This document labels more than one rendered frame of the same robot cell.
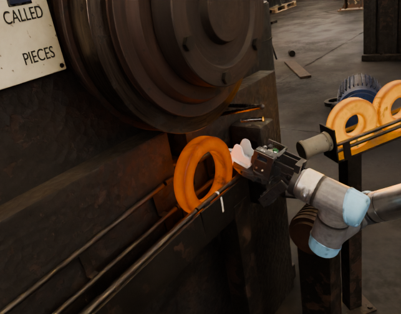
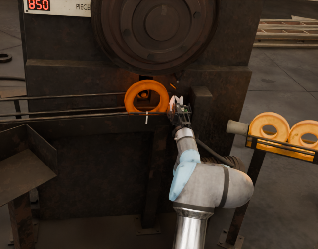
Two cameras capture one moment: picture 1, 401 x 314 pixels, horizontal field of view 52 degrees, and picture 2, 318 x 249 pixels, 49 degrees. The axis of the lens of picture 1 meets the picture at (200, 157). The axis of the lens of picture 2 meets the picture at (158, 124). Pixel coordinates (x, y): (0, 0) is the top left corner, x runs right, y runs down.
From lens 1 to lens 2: 0.84 m
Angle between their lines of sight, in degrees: 30
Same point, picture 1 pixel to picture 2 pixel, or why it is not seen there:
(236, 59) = (165, 51)
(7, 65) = (68, 6)
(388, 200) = not seen: hidden behind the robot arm
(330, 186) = (185, 142)
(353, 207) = (183, 158)
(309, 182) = (180, 134)
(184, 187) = (126, 98)
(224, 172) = (160, 106)
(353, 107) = (271, 120)
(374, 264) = (274, 237)
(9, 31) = not seen: outside the picture
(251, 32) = (183, 40)
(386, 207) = not seen: hidden behind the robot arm
